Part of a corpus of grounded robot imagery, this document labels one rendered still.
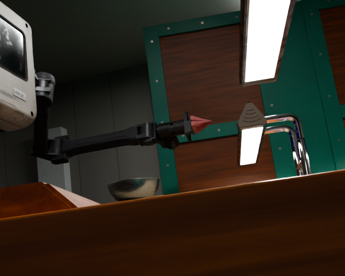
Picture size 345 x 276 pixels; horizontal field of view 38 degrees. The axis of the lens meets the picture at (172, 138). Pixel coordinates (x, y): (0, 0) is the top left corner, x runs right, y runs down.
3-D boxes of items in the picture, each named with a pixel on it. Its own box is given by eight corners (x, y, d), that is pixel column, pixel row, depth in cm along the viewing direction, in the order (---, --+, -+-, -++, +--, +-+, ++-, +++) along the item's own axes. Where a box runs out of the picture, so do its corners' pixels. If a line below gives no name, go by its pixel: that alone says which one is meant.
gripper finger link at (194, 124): (213, 131, 193) (189, 136, 194) (212, 116, 196) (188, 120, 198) (210, 122, 187) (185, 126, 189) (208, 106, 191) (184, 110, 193)
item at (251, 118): (239, 127, 142) (234, 103, 143) (237, 166, 202) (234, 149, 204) (267, 123, 141) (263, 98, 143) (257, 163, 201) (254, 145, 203)
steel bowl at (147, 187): (168, 200, 439) (166, 182, 443) (153, 195, 397) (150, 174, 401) (120, 208, 449) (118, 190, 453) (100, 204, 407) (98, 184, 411)
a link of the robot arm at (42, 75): (28, 162, 201) (30, 141, 207) (62, 165, 204) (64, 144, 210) (28, 93, 165) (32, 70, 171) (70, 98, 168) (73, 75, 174)
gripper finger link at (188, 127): (214, 137, 191) (190, 141, 193) (212, 121, 195) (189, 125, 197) (211, 127, 186) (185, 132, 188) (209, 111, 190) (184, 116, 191)
